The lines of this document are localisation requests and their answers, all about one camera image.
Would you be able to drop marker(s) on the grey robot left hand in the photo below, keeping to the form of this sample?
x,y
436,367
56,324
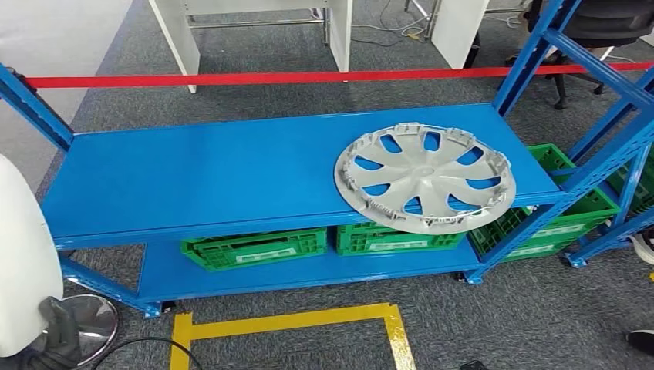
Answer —
x,y
58,337

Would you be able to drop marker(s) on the white plastic car part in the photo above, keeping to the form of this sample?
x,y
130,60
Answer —
x,y
25,255

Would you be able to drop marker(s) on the blue metal shelf rack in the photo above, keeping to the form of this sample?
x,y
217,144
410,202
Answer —
x,y
204,168

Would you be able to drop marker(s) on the green folded plastic crate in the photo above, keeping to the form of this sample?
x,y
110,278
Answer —
x,y
388,245
552,158
646,189
255,250

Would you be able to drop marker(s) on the red barrier belt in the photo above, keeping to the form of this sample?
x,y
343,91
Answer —
x,y
255,78

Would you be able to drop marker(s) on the grey plastic wheel hubcap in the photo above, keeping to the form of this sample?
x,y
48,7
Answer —
x,y
424,171

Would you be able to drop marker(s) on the small black object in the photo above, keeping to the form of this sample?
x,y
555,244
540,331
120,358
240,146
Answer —
x,y
472,365

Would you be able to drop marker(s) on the white desk with metal bar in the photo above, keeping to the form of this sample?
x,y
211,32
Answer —
x,y
340,30

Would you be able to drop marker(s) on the white desk side panel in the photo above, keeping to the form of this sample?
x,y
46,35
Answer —
x,y
460,30

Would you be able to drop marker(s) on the black office chair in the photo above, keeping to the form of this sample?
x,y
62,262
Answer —
x,y
603,20

